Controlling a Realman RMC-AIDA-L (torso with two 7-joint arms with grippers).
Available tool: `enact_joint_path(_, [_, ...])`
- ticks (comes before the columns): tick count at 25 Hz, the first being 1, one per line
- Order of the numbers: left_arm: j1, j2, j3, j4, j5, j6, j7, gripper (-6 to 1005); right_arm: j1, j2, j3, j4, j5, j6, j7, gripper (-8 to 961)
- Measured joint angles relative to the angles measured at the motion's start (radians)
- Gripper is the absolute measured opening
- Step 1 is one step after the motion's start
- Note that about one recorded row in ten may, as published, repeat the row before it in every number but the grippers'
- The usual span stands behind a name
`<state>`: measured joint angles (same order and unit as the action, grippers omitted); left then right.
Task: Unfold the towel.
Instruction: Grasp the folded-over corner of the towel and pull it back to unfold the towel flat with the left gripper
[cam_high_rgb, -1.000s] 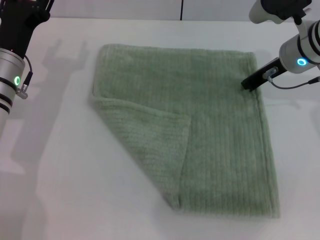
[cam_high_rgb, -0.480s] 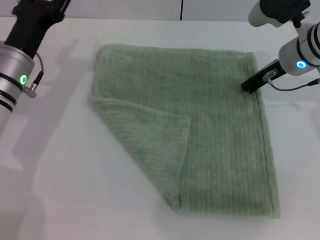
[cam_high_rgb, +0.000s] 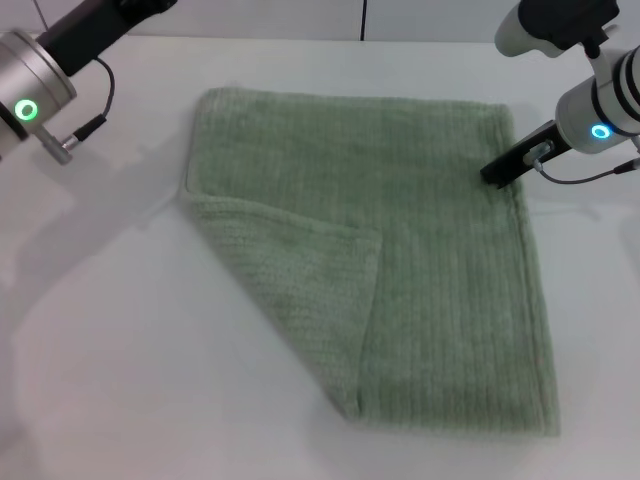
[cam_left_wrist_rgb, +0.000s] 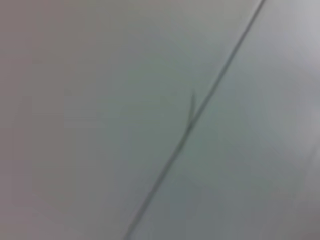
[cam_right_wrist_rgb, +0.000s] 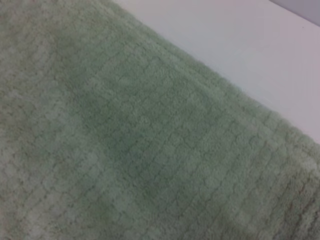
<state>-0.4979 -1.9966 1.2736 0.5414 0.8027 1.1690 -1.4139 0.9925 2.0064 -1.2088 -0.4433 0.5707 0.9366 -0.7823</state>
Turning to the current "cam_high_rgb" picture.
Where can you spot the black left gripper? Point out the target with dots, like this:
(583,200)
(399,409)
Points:
(90,35)

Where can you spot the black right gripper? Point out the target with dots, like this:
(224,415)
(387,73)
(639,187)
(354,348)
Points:
(515,162)

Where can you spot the green ribbed towel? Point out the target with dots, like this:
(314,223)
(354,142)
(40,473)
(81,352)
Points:
(400,250)

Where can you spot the dark vertical wall strip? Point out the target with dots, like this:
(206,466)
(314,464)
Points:
(363,20)

